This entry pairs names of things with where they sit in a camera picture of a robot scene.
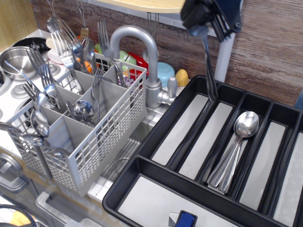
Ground white vertical pole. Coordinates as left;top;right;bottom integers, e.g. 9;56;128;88
214;33;236;82

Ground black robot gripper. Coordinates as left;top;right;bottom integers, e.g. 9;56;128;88
180;0;242;42

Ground steel forks cluster left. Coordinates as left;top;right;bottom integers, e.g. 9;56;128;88
27;43;64;113

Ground round steel spoon in basket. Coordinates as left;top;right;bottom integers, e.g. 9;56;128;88
66;100;95;122

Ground tall steel fork at rear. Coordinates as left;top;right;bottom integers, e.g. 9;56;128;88
97;19;127;87

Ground large steel fork left rear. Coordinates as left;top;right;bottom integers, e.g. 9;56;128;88
51;30;84;95

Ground black plastic cutlery tray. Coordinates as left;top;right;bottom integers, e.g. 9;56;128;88
102;76;303;227

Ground slotted steel spoon hanging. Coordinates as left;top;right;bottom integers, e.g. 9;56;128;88
47;0;62;33

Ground red toy pepper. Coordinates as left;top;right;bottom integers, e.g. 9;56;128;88
128;52;149;76

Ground grey metal sink faucet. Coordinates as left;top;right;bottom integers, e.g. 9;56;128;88
110;25;178;107

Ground blue object at bottom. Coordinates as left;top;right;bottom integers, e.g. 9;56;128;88
175;210;197;227

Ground wooden round shelf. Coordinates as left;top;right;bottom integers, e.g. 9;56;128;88
98;0;185;13

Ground steel spoon front left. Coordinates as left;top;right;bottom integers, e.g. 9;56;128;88
30;110;50;138

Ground grey plastic cutlery basket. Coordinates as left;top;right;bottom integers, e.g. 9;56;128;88
10;62;147;196

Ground steel cooking pot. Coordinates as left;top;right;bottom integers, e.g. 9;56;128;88
0;46;36;81

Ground steel fork in middle compartment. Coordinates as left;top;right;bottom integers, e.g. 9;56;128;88
91;68;104;122

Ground yellow toy corn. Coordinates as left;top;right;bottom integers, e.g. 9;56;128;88
175;69;189;87

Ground hanging spatula with wire handle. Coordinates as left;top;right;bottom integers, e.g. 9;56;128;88
76;0;89;40

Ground green toy vegetable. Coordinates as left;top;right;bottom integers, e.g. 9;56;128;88
119;50;137;65

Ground big steel spoon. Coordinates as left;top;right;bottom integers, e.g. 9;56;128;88
190;26;218;101

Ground stacked steel spoons in tray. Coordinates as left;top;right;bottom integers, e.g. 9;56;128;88
206;111;259;193

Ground light blue toy bowl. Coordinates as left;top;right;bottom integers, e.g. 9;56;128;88
158;62;175;83

